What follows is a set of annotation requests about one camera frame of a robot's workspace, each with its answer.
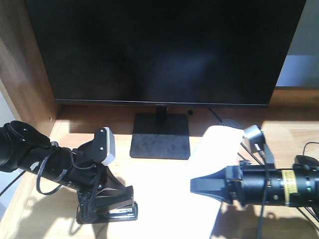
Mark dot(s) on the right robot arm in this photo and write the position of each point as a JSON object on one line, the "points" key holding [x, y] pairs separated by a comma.
{"points": [[258, 184]]}

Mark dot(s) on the black stapler with orange button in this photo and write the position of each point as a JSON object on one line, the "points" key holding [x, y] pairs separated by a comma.
{"points": [[117, 215]]}

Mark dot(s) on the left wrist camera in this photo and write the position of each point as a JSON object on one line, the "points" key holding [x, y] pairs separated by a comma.
{"points": [[102, 148]]}

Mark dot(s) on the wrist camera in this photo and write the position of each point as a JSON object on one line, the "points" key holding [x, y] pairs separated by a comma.
{"points": [[256, 143], [102, 148]]}

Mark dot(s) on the white paper sheet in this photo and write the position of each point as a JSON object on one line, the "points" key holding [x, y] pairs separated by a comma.
{"points": [[167, 209]]}

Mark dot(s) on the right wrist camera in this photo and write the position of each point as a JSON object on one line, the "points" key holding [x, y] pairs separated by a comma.
{"points": [[256, 143]]}

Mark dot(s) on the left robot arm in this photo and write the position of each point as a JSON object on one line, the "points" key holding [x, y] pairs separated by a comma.
{"points": [[22, 146]]}

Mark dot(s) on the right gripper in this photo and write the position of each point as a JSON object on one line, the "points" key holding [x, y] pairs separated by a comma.
{"points": [[213, 185]]}

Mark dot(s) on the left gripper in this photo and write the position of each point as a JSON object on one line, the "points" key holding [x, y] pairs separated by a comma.
{"points": [[96, 186]]}

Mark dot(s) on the black computer monitor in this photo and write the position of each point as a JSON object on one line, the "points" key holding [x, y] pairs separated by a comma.
{"points": [[164, 53]]}

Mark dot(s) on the black computer mouse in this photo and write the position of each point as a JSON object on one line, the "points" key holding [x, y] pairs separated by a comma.
{"points": [[306, 161]]}

